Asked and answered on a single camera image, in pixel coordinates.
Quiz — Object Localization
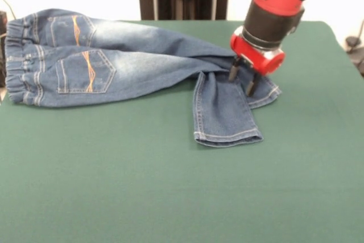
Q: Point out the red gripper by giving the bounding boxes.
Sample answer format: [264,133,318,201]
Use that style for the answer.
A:
[228,26,286,97]

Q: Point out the blue denim jeans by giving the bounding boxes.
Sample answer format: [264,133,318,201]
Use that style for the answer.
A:
[3,9,282,149]

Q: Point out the dark green table cloth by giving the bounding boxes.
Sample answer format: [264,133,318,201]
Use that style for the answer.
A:
[0,20,364,243]

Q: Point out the grey office chair base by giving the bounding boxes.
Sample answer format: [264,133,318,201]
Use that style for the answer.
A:
[345,35,364,77]

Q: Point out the black equipment pile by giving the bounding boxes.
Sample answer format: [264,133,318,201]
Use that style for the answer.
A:
[0,11,9,87]

